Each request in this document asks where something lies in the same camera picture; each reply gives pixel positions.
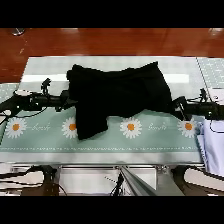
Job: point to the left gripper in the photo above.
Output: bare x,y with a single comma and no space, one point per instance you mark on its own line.
65,100

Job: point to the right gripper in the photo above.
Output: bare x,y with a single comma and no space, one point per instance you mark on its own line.
181,107

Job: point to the black T-shirt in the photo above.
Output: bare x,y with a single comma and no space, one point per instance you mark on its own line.
120,93

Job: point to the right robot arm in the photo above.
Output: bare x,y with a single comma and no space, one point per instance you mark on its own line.
207,110

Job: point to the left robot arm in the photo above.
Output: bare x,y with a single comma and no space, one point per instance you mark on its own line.
30,99

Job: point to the pale lilac garment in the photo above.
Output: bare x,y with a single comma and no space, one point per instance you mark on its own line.
213,150

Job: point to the silver frame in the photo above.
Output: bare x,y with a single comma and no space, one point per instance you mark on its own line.
146,181

